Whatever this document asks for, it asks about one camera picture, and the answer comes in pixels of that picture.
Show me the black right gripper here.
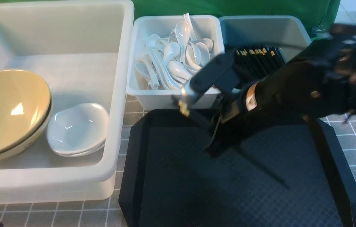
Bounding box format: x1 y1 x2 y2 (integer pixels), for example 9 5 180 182
181 50 333 157

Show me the white square sauce dish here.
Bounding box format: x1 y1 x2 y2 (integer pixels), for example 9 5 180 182
46 103 109 154

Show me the yellow noodle bowl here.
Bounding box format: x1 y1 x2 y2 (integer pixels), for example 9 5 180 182
0 70 52 153

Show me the white ceramic soup spoon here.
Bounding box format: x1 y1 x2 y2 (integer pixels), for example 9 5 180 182
175 21 190 64

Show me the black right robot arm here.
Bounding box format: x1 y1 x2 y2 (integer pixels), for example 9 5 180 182
175 24 356 157

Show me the yellow bowl in tub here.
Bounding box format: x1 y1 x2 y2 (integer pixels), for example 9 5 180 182
0 100 53 160

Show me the pile of black chopsticks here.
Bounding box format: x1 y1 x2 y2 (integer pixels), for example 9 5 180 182
224 44 286 79

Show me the pile of white spoons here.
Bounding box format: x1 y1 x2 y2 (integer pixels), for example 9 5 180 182
134 13 214 90

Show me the white plastic spoon bin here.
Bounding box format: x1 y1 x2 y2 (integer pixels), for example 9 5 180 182
126 15 224 111

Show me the black plastic serving tray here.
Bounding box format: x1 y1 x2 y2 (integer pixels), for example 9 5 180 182
119 109 356 227

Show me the grey-blue plastic chopstick bin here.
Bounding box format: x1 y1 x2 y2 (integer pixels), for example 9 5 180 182
219 15 312 95

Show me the white dish in tub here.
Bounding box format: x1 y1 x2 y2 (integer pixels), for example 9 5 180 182
55 141 105 157

